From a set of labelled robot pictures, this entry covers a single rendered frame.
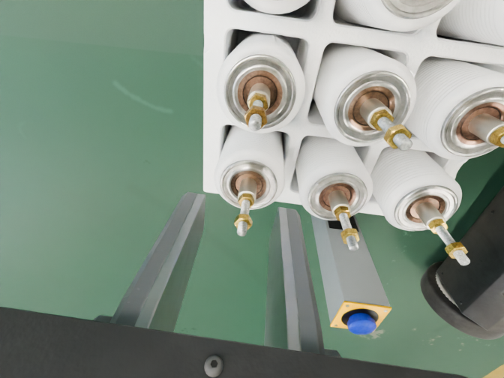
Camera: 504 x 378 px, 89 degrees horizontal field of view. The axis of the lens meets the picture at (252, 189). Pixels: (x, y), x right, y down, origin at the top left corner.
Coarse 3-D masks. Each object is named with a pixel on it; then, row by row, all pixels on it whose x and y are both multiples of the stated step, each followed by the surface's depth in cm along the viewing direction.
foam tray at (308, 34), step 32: (224, 0) 29; (320, 0) 28; (224, 32) 30; (288, 32) 30; (320, 32) 30; (352, 32) 29; (384, 32) 29; (416, 32) 29; (416, 64) 31; (480, 64) 34; (224, 128) 41; (288, 128) 36; (320, 128) 36; (288, 160) 39; (448, 160) 38; (288, 192) 43
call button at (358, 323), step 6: (354, 318) 37; (360, 318) 37; (366, 318) 37; (372, 318) 37; (348, 324) 38; (354, 324) 37; (360, 324) 37; (366, 324) 37; (372, 324) 37; (354, 330) 38; (360, 330) 38; (366, 330) 38; (372, 330) 38
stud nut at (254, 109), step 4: (252, 108) 20; (256, 108) 21; (260, 108) 21; (264, 108) 21; (248, 112) 21; (252, 112) 21; (256, 112) 21; (260, 112) 21; (264, 112) 21; (244, 116) 21; (248, 116) 21; (264, 116) 21; (248, 120) 21; (264, 120) 21; (264, 124) 21; (260, 128) 21
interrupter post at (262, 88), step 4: (256, 84) 26; (260, 84) 26; (264, 84) 26; (252, 88) 26; (256, 88) 25; (260, 88) 25; (264, 88) 25; (268, 88) 27; (252, 92) 24; (256, 92) 24; (260, 92) 24; (264, 92) 24; (268, 92) 26; (248, 96) 25; (268, 96) 25; (268, 100) 25; (268, 104) 25
